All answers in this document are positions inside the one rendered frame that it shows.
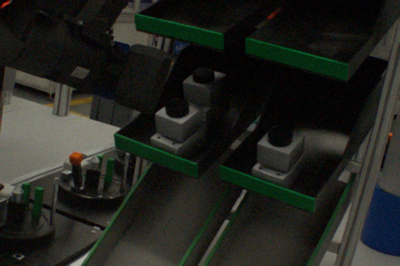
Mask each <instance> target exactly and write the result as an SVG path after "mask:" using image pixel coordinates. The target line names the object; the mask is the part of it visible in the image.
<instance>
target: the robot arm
mask: <svg viewBox="0 0 400 266"><path fill-rule="evenodd" d="M10 1H12V2H11V3H10V4H7V5H5V6H4V7H2V6H3V4H5V3H7V2H10ZM128 4H129V0H0V68H1V67H3V66H4V67H8V68H13V69H16V70H19V71H22V72H25V73H27V74H30V75H32V76H36V77H40V78H43V79H44V78H45V79H49V80H51V81H54V82H58V83H60V84H66V85H67V86H69V87H73V88H75V89H79V90H81V91H86V92H90V91H91V89H94V91H93V95H95V96H99V97H103V98H105V99H109V100H115V101H116V102H117V103H118V104H119V105H121V106H124V107H127V108H129V109H132V110H135V111H138V112H142V113H145V114H153V113H155V111H156V110H157V107H158V103H159V100H160V97H161V93H162V91H163V87H164V84H165V81H166V78H167V77H168V73H169V70H170V67H171V63H172V61H173V58H172V56H171V55H170V53H168V52H166V51H162V50H160V49H156V48H153V47H149V46H144V45H141V44H135V45H132V46H130V45H129V44H126V43H122V42H118V41H114V40H113V39H114V36H112V35H110V34H107V33H106V31H108V30H109V29H110V28H112V26H113V24H114V23H115V22H116V19H117V18H118V17H119V15H120V13H121V11H122V10H123V9H126V7H127V6H128ZM40 11H41V12H40ZM43 12H44V13H43Z"/></svg>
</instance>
